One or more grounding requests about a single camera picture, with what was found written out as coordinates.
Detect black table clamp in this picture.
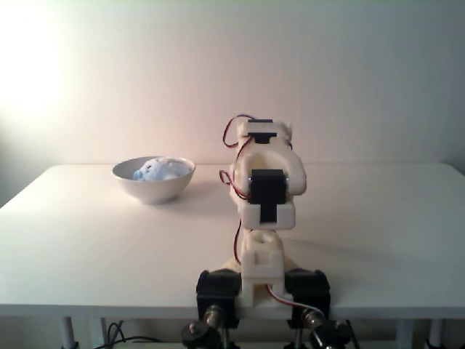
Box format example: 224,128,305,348
195,268,243,330
284,268,332,330

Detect white ceramic bowl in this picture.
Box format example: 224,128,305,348
111,156,196,204

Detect skyblue plush doll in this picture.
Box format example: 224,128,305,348
131,156,193,182

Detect black floor cable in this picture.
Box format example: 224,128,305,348
104,321,163,346

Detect white table leg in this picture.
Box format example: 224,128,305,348
396,319,416,349
426,319,442,349
61,316,79,349
89,318,106,349

